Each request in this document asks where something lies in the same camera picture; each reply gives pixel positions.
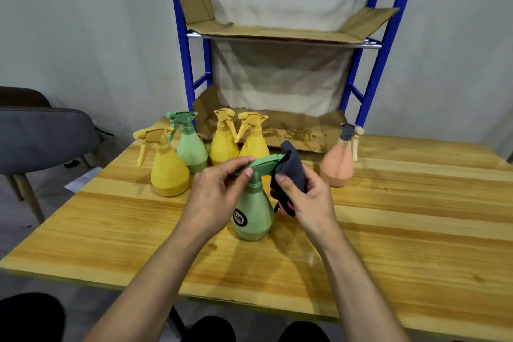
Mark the person's left hand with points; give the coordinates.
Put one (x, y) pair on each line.
(208, 201)

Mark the grey upholstered chair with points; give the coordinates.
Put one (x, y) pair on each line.
(40, 137)

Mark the large yellow spray bottle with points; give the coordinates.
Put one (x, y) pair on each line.
(169, 171)

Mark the person's left thumb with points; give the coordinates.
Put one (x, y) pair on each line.
(242, 181)

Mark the person's right thumb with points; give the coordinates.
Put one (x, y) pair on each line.
(289, 186)

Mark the green spray bottle black label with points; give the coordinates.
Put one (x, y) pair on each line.
(253, 213)

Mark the person's right leg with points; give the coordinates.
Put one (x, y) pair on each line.
(303, 333)

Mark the person's right forearm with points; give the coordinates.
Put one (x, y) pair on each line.
(352, 289)

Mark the plain green spray bottle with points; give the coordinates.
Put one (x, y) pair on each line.
(191, 149)

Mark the black table leg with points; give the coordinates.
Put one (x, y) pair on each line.
(177, 321)

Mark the folded cardboard sheet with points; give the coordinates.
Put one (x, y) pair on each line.
(260, 31)

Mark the blue metal shelf rack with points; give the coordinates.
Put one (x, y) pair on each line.
(184, 45)

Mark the person's left forearm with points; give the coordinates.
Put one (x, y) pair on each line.
(152, 289)

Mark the white paper sheet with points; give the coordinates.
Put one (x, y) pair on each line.
(83, 180)

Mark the black rounded seat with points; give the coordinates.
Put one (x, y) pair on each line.
(30, 319)

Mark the dark navy cloth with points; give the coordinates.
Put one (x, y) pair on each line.
(294, 167)

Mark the person's right hand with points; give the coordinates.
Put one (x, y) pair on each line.
(316, 205)

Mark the stained cardboard sheet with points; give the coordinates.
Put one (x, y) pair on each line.
(296, 129)

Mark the brown chair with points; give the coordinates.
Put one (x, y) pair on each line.
(22, 96)

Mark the white backdrop cloth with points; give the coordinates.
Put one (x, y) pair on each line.
(280, 73)

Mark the pink spray bottle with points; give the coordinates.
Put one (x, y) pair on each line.
(337, 165)

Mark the small yellow spray bottle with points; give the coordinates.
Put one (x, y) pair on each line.
(223, 147)
(255, 145)

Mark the person's left leg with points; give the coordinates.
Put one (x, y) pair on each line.
(208, 331)

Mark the person's leg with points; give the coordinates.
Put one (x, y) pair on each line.
(208, 331)
(303, 333)

